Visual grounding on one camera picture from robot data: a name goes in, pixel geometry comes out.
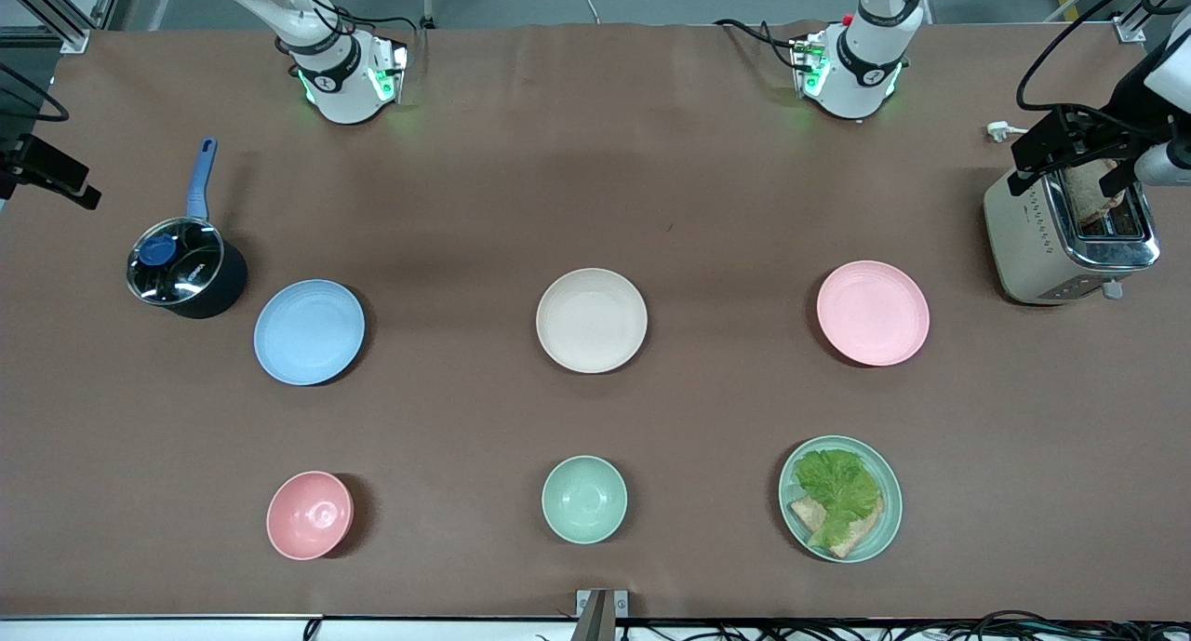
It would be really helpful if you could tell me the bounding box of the pink plate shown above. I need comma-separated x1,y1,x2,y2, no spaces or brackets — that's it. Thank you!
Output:
817,260,930,367

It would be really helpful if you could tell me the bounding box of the toast slice in toaster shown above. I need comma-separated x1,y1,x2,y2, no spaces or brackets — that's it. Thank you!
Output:
1064,160,1132,225

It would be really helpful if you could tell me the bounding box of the silver toaster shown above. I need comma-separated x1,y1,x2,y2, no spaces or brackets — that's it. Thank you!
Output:
983,162,1162,306

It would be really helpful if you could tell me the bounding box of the glass lid with blue knob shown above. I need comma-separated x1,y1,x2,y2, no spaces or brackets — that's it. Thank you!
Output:
127,217,227,306

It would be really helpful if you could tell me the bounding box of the light blue plate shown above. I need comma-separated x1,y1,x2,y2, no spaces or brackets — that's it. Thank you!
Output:
253,279,367,387

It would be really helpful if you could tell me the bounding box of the green lettuce leaf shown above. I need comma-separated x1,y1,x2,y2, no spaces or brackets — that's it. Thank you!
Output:
793,448,883,550

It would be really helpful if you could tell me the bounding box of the mint green plate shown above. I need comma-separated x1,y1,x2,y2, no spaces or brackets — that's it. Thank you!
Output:
778,435,903,564

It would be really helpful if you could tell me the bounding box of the pink bowl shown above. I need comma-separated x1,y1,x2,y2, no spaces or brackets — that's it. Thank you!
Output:
266,471,355,561

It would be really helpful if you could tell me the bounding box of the brown bread slice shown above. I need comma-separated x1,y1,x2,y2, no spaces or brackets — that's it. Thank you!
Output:
789,495,884,559

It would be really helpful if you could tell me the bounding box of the beige plate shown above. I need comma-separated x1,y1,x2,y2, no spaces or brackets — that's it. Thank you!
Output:
536,268,649,374

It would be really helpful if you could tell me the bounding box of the mint green bowl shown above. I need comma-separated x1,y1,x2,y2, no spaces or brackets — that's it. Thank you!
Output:
542,455,629,545

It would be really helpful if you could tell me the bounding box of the black cable loop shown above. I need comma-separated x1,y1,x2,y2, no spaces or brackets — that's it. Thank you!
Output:
0,62,72,124

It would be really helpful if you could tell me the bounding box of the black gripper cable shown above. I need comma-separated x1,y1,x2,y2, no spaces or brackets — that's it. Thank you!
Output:
1015,0,1159,114

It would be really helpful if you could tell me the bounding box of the aluminium frame profile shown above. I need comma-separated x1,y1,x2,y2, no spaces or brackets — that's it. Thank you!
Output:
0,0,127,55
1042,0,1191,46

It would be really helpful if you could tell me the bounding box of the dark saucepan with blue handle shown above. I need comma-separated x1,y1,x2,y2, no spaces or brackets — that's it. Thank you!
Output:
127,137,249,321

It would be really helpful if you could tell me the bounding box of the black arm base cable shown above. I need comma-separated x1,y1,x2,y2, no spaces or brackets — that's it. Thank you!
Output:
312,7,422,37
714,18,803,69

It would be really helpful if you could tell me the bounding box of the metal table edge bracket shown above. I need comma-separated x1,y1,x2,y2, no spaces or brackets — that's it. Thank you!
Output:
575,589,630,641

